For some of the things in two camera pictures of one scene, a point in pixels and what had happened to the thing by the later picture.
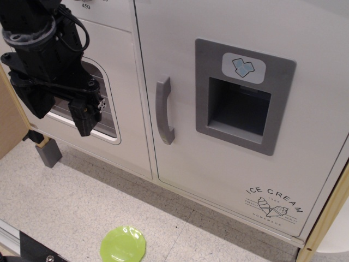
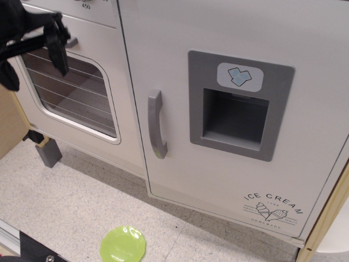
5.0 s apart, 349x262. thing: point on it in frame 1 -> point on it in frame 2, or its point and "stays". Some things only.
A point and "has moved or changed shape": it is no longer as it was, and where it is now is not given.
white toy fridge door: (247, 101) has moved or changed shape
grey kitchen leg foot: (49, 154) stays
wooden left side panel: (13, 126) stays
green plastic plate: (123, 244) stays
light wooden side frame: (329, 216) stays
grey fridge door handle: (166, 132) -> (155, 104)
